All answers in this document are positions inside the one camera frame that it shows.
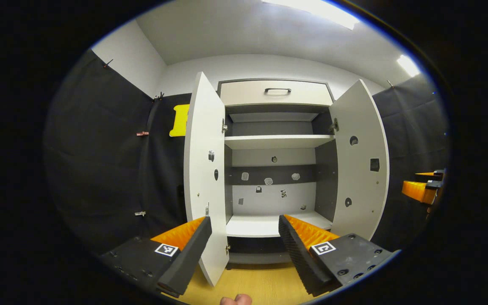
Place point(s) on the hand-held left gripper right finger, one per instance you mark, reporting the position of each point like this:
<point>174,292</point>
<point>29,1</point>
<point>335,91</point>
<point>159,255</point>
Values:
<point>299,258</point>

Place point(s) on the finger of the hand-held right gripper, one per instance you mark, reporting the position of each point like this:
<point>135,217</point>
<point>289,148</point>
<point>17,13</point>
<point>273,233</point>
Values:
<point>432,174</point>
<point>415,191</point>

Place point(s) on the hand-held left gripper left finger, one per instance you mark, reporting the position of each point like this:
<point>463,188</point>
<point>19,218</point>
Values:
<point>189,254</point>

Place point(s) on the shoe cabinet door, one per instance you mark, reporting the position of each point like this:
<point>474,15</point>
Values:
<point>362,127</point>
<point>203,140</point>

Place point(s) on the grey double-door shoe cabinet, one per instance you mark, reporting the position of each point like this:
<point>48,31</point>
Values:
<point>278,127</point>

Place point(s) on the white clip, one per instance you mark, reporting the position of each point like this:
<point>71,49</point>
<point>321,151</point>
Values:
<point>140,213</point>

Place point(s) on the small ceiling light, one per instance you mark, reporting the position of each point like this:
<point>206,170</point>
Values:
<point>409,65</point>

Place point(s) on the pink clip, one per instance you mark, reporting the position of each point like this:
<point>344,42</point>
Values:
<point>142,133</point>

